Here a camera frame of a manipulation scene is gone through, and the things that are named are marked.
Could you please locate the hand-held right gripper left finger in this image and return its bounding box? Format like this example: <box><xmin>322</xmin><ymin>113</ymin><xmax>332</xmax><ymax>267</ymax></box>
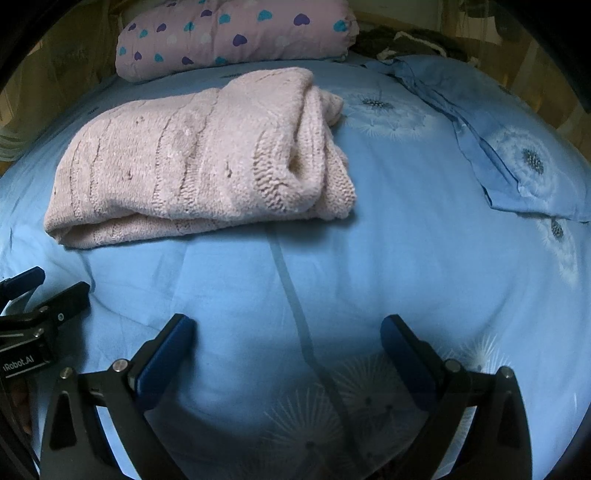
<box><xmin>41</xmin><ymin>314</ymin><xmax>197</xmax><ymax>480</ymax></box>

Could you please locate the loose light blue cloth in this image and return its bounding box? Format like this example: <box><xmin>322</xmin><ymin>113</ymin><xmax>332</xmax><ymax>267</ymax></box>
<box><xmin>365</xmin><ymin>55</ymin><xmax>587</xmax><ymax>223</ymax></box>

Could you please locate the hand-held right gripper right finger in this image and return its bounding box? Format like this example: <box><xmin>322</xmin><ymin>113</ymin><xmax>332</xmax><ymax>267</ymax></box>
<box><xmin>379</xmin><ymin>315</ymin><xmax>534</xmax><ymax>480</ymax></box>

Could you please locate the pale striped cloth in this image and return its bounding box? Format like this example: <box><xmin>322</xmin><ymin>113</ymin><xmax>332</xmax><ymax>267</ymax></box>
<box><xmin>0</xmin><ymin>124</ymin><xmax>24</xmax><ymax>162</ymax></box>

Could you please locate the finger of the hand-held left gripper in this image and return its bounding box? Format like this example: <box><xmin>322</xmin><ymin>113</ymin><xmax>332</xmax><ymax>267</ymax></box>
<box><xmin>0</xmin><ymin>281</ymin><xmax>91</xmax><ymax>339</ymax></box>
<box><xmin>0</xmin><ymin>266</ymin><xmax>46</xmax><ymax>301</ymax></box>

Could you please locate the pink knit cardigan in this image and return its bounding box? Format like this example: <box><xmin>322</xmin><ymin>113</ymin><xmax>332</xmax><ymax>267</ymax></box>
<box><xmin>44</xmin><ymin>67</ymin><xmax>358</xmax><ymax>250</ymax></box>

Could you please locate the blue dandelion-print duvet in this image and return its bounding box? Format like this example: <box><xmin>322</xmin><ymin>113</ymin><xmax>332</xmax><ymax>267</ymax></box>
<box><xmin>0</xmin><ymin>55</ymin><xmax>591</xmax><ymax>480</ymax></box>

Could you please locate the dark crumpled cloth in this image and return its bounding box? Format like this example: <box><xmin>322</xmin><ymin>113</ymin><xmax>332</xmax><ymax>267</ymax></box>
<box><xmin>353</xmin><ymin>25</ymin><xmax>476</xmax><ymax>63</ymax></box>

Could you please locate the pink heart-print pillow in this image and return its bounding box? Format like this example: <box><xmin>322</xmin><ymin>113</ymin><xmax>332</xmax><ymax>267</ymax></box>
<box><xmin>115</xmin><ymin>0</ymin><xmax>361</xmax><ymax>84</ymax></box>

